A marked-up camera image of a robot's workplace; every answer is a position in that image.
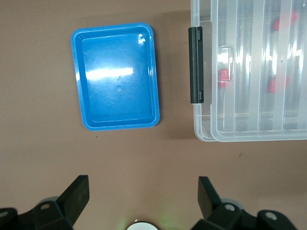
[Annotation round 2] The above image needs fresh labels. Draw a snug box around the blue plastic tray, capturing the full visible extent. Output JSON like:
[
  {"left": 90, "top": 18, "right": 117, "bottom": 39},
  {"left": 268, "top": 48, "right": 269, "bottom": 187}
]
[{"left": 70, "top": 22, "right": 161, "bottom": 131}]

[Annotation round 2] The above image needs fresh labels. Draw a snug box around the clear plastic storage box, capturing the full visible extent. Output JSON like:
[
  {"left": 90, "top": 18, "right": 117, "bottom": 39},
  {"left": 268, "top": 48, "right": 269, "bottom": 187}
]
[{"left": 190, "top": 0, "right": 307, "bottom": 143}]

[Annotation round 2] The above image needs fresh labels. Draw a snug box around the red toy block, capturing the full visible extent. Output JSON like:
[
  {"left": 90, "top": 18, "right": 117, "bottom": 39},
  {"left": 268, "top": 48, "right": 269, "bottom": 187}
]
[
  {"left": 268, "top": 75, "right": 290, "bottom": 94},
  {"left": 272, "top": 10, "right": 298, "bottom": 33},
  {"left": 216, "top": 69, "right": 230, "bottom": 88}
]

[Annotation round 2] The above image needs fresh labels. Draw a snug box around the brown table cover sheet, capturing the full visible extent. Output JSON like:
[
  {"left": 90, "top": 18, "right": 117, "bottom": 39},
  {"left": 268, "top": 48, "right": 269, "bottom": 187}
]
[{"left": 0, "top": 0, "right": 307, "bottom": 230}]

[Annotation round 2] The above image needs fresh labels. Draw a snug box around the black box latch handle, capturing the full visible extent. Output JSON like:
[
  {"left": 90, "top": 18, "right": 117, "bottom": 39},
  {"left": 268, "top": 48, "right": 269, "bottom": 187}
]
[{"left": 188, "top": 26, "right": 205, "bottom": 104}]

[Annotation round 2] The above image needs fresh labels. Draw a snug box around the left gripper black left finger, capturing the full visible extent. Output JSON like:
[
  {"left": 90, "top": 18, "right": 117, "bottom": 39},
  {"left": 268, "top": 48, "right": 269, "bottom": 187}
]
[{"left": 0, "top": 174, "right": 90, "bottom": 230}]

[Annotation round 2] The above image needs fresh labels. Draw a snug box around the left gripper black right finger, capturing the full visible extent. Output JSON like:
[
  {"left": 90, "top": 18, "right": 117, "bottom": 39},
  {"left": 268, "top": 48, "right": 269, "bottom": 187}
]
[{"left": 191, "top": 176, "right": 297, "bottom": 230}]

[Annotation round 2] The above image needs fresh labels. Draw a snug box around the clear ribbed plastic lid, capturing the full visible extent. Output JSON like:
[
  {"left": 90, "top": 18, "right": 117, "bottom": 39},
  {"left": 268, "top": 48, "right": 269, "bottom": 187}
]
[{"left": 210, "top": 0, "right": 307, "bottom": 140}]

